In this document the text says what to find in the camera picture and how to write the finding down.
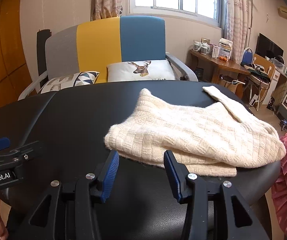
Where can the curved metal rod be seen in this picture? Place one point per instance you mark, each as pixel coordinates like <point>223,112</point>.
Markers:
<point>251,10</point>

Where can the black upright panel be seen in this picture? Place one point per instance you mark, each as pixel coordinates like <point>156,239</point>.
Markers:
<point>43,52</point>

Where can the black television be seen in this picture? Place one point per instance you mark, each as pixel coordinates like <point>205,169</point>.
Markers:
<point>268,47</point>

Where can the grey yellow blue sofa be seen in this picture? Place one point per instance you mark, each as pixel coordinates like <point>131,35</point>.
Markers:
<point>141,40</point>

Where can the box of papers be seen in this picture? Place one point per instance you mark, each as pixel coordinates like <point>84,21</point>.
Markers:
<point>225,48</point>

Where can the white deer print pillow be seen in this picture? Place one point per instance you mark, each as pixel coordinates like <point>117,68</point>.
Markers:
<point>156,72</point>

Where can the wooden desk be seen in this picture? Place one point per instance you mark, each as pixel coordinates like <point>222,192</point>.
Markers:
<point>223,66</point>

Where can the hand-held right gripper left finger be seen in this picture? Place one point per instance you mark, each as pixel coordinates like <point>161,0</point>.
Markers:
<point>111,177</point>

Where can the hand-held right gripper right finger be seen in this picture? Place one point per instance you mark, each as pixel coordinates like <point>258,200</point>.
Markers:
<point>171,177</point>

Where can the cream knit sweater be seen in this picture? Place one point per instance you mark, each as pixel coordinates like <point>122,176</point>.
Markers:
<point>183,135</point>

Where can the light wooden chair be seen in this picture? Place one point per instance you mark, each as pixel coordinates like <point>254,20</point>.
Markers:
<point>263,63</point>

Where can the oranges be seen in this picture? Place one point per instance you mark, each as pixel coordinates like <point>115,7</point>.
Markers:
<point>223,58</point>

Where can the geometric print pillow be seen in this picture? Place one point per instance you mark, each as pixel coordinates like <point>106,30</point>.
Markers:
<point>68,81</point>

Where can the paper bag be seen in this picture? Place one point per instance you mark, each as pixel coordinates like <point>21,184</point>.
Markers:
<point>229,85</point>

